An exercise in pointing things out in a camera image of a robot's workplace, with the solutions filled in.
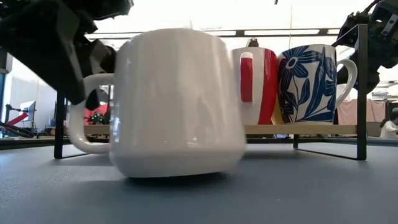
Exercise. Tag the long ceiling light strip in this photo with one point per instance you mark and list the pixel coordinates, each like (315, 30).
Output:
(280, 32)

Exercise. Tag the beige chair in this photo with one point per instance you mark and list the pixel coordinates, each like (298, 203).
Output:
(374, 129)

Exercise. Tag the pink hanging cloth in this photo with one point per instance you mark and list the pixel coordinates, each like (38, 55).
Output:
(376, 110)

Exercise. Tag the white monitor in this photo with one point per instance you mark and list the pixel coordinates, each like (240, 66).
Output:
(28, 109)

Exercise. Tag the white mug green interior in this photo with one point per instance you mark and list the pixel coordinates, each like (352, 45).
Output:
(174, 109)

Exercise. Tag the white and red mug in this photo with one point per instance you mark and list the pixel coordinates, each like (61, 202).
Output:
(269, 90)

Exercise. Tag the wooden shelf rack black frame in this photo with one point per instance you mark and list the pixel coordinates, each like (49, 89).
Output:
(311, 129)

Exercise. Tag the red bar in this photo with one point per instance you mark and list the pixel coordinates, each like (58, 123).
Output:
(18, 118)

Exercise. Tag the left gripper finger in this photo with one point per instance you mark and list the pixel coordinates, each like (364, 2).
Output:
(79, 90)
(105, 59)

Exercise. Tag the orange mug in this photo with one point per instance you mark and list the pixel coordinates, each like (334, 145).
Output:
(276, 119)

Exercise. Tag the blue-grey table mat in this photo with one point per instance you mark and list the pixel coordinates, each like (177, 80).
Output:
(311, 193)

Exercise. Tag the person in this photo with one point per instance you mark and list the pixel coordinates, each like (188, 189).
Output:
(388, 127)

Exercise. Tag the white mug blue flower print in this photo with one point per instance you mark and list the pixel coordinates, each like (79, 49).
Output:
(304, 87)

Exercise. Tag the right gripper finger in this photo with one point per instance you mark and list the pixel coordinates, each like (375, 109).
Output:
(373, 77)

